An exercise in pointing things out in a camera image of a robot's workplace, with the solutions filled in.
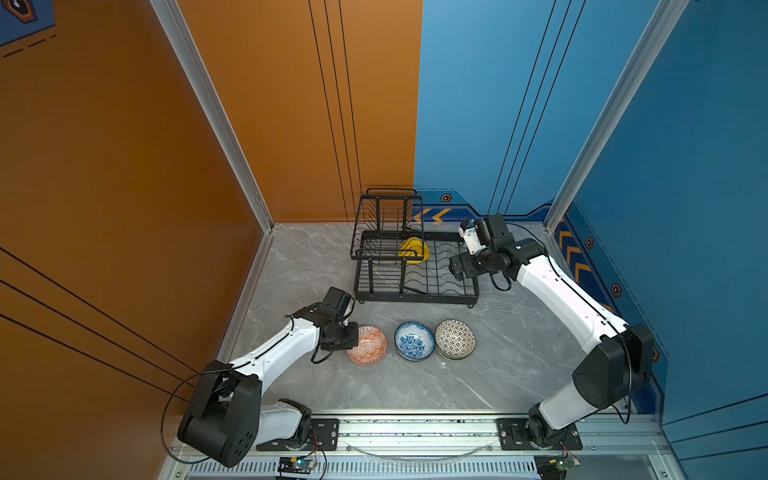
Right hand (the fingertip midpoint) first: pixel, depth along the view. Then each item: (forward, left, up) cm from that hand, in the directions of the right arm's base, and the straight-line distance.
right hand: (464, 261), depth 84 cm
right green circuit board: (-46, -18, -21) cm, 54 cm away
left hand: (-16, +32, -16) cm, 39 cm away
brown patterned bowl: (-16, +2, -17) cm, 23 cm away
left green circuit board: (-45, +44, -21) cm, 66 cm away
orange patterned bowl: (-18, +27, -18) cm, 37 cm away
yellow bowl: (-2, +14, +7) cm, 16 cm away
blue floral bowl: (-16, +14, -17) cm, 28 cm away
